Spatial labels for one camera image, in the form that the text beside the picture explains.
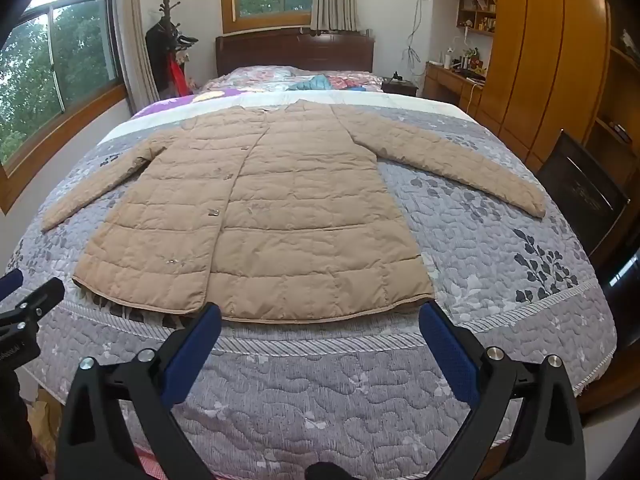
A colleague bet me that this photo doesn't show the large wood-framed window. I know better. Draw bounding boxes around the large wood-framed window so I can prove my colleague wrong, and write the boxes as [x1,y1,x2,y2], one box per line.
[0,0,127,211]

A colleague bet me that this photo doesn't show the wooden wall shelf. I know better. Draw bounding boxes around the wooden wall shelf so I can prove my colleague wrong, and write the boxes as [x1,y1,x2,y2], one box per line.
[456,0,499,36]

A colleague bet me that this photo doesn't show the pink floral duvet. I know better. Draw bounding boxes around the pink floral duvet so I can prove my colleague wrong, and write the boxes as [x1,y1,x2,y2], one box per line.
[200,65,386,94]

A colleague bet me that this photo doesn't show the red garment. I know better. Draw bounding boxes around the red garment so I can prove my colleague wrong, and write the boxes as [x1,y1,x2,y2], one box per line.
[169,55,193,97]

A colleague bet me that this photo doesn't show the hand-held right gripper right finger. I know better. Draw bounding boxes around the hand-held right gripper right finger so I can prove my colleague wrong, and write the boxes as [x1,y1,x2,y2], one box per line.
[419,301,587,480]

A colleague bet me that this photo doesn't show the purple floral blanket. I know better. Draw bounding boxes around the purple floral blanket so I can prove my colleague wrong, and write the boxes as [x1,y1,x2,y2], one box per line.
[131,87,251,120]

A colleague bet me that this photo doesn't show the wooden desk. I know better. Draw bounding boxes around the wooden desk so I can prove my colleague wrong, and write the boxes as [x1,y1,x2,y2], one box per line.
[424,61,487,117]

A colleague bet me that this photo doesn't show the black chair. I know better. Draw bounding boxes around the black chair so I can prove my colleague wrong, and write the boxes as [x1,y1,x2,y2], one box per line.
[535,130,632,261]

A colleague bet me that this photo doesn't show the beige quilted coat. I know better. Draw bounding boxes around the beige quilted coat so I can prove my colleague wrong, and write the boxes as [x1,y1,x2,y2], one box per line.
[41,100,547,323]

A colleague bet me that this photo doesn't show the red patterned cloth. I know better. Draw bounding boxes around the red patterned cloth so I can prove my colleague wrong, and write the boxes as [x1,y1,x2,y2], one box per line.
[327,74,383,93]

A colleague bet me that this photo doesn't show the wooden wardrobe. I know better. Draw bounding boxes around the wooden wardrobe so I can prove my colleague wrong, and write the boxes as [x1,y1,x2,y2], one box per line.
[475,0,615,172]

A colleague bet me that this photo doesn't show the grey floral quilted bedspread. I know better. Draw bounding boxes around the grey floral quilted bedspread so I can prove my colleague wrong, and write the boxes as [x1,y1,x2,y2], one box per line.
[0,94,618,480]

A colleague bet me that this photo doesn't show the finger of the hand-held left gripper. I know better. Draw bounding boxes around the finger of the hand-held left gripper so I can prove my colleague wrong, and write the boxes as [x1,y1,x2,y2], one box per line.
[0,276,66,331]
[0,268,25,307]

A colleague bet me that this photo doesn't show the dark wooden headboard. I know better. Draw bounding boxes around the dark wooden headboard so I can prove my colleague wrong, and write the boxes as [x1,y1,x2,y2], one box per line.
[216,27,376,80]

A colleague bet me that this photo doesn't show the hanging white cables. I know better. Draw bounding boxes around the hanging white cables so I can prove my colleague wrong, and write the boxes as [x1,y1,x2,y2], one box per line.
[406,0,437,65]

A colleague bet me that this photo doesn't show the blue cloth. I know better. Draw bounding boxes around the blue cloth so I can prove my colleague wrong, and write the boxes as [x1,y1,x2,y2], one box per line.
[287,76,332,92]

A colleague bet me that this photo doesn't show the dark wooden nightstand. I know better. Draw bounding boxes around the dark wooden nightstand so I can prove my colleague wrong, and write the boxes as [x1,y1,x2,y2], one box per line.
[382,74,419,97]

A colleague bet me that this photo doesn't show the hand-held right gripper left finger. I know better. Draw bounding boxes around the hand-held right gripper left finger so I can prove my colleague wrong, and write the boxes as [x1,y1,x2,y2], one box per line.
[56,302,223,480]

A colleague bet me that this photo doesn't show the white sheer curtain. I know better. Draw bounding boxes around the white sheer curtain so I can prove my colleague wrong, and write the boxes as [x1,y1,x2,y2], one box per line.
[114,0,161,112]

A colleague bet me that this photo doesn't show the wooden coat rack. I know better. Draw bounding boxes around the wooden coat rack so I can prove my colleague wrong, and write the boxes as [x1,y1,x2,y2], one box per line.
[145,0,201,100]

